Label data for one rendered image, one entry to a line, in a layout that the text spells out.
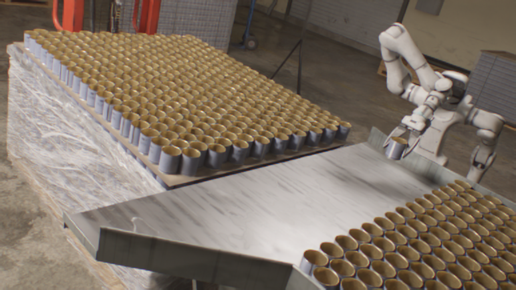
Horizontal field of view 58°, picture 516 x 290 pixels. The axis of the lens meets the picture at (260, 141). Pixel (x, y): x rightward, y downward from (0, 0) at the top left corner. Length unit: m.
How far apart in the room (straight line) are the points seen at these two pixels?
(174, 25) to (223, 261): 6.05
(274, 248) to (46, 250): 1.85
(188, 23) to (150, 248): 6.17
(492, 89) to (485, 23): 2.20
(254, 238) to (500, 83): 7.55
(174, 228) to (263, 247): 0.26
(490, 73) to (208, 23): 4.73
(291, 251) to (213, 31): 6.35
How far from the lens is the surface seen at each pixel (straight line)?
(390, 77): 2.38
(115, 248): 1.23
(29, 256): 2.97
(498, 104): 8.73
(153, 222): 1.40
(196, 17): 7.28
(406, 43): 2.18
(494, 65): 8.73
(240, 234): 1.41
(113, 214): 1.41
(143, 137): 1.73
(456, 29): 10.77
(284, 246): 1.42
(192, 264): 1.21
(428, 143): 2.48
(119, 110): 1.94
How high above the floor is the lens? 1.88
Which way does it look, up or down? 23 degrees down
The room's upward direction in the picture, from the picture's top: 14 degrees clockwise
